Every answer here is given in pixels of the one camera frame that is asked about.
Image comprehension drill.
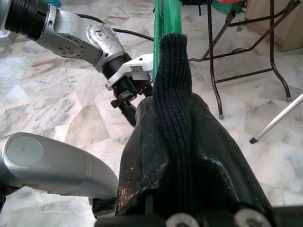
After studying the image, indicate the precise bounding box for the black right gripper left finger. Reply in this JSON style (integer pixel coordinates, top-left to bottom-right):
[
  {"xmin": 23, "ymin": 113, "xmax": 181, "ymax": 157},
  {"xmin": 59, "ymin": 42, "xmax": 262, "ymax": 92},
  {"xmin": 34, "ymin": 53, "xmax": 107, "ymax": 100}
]
[{"xmin": 117, "ymin": 96, "xmax": 172, "ymax": 216}]

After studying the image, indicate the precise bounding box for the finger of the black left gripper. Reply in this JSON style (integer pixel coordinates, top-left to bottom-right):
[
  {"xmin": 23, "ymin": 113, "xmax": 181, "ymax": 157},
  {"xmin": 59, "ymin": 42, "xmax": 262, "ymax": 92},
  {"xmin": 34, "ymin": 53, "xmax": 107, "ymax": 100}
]
[{"xmin": 117, "ymin": 103, "xmax": 138, "ymax": 128}]

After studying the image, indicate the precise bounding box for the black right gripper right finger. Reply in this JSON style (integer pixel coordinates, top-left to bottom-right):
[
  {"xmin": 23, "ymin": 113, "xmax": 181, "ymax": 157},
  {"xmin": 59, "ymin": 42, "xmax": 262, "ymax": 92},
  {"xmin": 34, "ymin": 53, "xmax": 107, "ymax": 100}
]
[{"xmin": 187, "ymin": 93, "xmax": 273, "ymax": 215}]

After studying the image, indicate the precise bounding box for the black buttoned garment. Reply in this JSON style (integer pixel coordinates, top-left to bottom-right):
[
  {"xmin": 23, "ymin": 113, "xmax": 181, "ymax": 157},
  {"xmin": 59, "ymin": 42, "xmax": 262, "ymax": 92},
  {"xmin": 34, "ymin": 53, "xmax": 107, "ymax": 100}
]
[{"xmin": 152, "ymin": 33, "xmax": 203, "ymax": 213}]

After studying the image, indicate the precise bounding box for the green plastic hanger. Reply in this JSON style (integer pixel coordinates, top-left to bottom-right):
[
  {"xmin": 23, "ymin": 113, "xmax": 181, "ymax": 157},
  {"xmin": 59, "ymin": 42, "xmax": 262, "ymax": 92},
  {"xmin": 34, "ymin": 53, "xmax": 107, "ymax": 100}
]
[{"xmin": 152, "ymin": 0, "xmax": 183, "ymax": 80}]

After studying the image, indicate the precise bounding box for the silver metal clothes rack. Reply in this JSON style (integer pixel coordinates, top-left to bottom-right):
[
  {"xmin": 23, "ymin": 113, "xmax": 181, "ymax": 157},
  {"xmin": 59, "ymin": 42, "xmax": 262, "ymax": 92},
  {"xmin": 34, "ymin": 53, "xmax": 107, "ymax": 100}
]
[{"xmin": 249, "ymin": 93, "xmax": 303, "ymax": 145}]

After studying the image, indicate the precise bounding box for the marble top folding table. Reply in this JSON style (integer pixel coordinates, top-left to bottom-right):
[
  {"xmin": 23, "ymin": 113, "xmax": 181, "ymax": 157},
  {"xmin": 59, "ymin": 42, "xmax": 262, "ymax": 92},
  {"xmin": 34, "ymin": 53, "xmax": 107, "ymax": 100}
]
[{"xmin": 188, "ymin": 0, "xmax": 302, "ymax": 120}]

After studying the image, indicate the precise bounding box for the green storage basket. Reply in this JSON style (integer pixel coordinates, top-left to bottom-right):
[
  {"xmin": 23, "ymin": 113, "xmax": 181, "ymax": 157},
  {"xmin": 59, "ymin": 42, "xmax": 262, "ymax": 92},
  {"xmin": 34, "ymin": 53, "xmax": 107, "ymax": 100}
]
[{"xmin": 211, "ymin": 0, "xmax": 245, "ymax": 15}]

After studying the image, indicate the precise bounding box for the light wooden cabinet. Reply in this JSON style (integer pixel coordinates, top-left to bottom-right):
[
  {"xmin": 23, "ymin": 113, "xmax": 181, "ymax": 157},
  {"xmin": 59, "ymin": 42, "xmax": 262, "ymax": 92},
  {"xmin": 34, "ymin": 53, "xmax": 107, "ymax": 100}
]
[{"xmin": 244, "ymin": 0, "xmax": 303, "ymax": 52}]

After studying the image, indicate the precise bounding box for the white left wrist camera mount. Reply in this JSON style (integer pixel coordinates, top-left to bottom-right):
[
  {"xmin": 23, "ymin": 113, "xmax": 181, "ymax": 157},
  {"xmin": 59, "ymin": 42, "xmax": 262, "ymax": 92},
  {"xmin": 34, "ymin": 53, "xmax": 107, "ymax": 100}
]
[{"xmin": 104, "ymin": 53, "xmax": 155, "ymax": 91}]

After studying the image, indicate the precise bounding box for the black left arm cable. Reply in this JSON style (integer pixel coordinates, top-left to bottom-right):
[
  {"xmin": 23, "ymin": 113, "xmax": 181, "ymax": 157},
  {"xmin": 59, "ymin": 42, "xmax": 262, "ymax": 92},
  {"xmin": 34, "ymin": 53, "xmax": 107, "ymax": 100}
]
[{"xmin": 77, "ymin": 13, "xmax": 155, "ymax": 41}]

